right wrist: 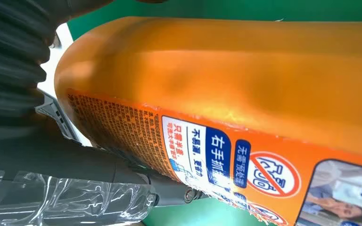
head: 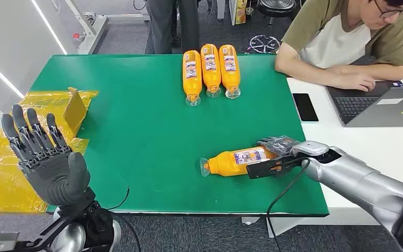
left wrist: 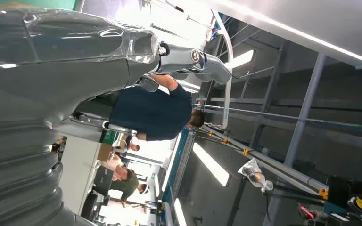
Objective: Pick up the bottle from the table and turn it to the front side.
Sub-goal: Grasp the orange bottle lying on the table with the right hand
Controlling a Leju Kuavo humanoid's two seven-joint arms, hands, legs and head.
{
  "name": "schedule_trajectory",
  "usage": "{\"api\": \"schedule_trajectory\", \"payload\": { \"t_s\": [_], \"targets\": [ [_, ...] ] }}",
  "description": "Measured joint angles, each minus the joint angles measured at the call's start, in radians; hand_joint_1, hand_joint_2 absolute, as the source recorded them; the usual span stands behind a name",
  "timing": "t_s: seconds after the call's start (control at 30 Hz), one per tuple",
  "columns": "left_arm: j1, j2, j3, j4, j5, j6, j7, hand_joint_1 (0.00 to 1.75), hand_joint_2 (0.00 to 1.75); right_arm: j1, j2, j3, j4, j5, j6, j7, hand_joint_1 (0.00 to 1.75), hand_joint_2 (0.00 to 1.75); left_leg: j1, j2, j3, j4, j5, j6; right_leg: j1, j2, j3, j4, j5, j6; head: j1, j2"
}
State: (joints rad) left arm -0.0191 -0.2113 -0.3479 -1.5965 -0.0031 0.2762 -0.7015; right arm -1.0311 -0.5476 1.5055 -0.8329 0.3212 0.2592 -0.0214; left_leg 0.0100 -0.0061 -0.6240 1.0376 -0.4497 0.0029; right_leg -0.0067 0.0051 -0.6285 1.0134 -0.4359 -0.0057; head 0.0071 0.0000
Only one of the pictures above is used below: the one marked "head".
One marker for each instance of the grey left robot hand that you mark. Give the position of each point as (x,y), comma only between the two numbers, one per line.
(53,174)

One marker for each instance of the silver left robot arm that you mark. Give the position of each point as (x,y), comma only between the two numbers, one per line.
(99,226)

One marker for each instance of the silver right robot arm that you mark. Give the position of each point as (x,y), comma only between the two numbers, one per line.
(358,181)

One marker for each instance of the yellow cardboard piece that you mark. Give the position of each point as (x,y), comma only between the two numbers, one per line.
(75,111)

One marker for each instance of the orange juice bottle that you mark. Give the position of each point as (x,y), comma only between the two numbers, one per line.
(230,67)
(191,74)
(211,67)
(229,162)

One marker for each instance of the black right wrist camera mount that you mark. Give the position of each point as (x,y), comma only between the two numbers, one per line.
(262,170)

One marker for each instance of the black round stool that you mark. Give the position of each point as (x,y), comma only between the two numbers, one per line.
(276,7)

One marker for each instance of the grey laptop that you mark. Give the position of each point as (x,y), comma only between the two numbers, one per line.
(382,107)

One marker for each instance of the grey metal stand base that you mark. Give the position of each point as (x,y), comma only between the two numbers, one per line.
(92,33)

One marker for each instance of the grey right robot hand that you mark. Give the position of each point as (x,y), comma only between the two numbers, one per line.
(279,144)

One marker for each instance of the seated person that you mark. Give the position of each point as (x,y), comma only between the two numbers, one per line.
(333,38)

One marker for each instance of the yellow printed carton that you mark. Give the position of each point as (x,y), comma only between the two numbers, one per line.
(240,10)

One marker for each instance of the standing person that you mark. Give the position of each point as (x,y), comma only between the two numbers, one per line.
(173,24)

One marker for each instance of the black smartphone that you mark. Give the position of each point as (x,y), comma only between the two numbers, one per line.
(305,107)

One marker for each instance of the chrome stool base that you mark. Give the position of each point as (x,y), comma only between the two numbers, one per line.
(264,44)

